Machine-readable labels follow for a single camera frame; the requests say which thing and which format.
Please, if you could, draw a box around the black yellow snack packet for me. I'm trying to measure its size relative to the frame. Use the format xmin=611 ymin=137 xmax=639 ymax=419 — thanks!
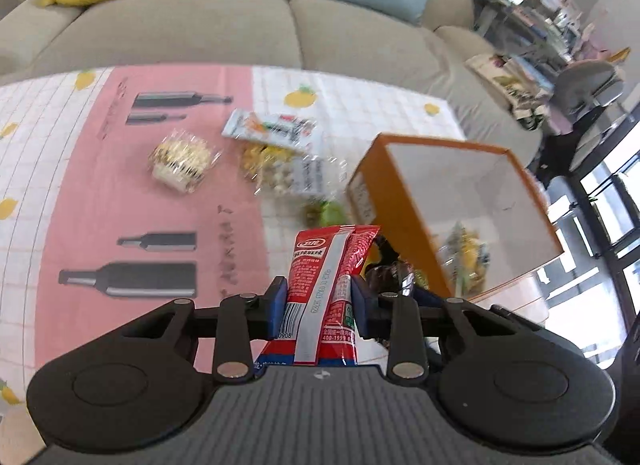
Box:
xmin=362 ymin=234 xmax=433 ymax=306

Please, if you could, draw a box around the red snack packet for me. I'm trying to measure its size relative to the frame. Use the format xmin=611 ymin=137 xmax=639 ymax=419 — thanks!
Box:
xmin=255 ymin=225 xmax=378 ymax=371

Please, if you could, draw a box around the green yellow snack bag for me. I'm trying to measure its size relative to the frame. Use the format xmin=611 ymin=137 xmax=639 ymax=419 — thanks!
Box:
xmin=437 ymin=222 xmax=490 ymax=298

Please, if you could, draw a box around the waffle cookie packet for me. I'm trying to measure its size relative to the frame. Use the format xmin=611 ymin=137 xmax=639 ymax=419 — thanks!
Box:
xmin=149 ymin=129 xmax=221 ymax=194

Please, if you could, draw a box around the green small snack packet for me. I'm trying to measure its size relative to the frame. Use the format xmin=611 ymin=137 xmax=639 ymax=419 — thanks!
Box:
xmin=302 ymin=199 xmax=350 ymax=229

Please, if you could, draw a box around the orange cardboard box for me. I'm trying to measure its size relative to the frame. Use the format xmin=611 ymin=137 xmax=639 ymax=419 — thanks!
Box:
xmin=346 ymin=134 xmax=562 ymax=297

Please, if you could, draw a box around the hawthorn balls clear bag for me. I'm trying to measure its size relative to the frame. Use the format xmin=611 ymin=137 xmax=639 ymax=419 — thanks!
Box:
xmin=241 ymin=144 xmax=347 ymax=201

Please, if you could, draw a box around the pink white checkered tablecloth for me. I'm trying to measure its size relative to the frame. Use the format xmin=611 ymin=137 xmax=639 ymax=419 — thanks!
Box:
xmin=1 ymin=64 xmax=464 ymax=464

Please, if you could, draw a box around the white gluten strips packet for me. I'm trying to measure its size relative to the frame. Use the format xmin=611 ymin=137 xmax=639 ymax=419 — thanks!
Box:
xmin=221 ymin=109 xmax=323 ymax=154

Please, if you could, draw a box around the beige sofa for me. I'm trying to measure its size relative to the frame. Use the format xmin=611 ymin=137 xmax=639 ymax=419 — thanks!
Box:
xmin=1 ymin=0 xmax=541 ymax=163

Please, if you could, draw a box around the cluttered book shelf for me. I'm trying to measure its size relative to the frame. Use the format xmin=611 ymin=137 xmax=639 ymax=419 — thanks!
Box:
xmin=473 ymin=0 xmax=582 ymax=70

